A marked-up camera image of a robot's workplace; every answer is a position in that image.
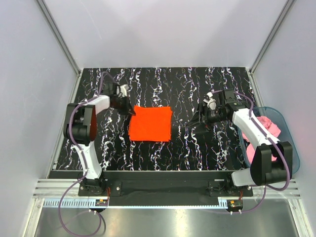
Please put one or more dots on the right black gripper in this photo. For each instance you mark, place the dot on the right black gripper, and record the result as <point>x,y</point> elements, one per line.
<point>196,118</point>

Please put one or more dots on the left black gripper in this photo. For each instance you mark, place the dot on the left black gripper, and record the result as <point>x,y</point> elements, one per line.
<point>127,107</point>

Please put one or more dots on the orange t shirt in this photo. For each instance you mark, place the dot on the orange t shirt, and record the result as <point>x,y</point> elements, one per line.
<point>151,124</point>

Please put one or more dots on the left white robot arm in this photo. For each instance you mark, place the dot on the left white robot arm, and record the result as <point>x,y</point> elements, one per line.
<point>80,127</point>

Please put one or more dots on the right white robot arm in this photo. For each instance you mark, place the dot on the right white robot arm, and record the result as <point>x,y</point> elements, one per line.
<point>272,162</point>

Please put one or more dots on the pink t shirt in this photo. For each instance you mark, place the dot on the pink t shirt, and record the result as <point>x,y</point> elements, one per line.
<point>252,134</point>

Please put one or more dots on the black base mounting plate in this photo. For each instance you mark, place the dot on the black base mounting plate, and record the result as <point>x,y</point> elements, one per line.
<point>177,187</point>

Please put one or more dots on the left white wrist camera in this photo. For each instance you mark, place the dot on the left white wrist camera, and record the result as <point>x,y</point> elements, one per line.
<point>122,91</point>

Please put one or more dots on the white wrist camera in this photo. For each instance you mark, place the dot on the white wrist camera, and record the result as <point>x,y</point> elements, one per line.
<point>210,101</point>
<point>122,91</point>

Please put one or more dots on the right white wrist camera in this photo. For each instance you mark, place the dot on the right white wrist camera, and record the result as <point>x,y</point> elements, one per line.
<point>210,101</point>

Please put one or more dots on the white slotted cable duct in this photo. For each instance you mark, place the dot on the white slotted cable duct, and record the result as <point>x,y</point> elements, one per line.
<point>98,203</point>

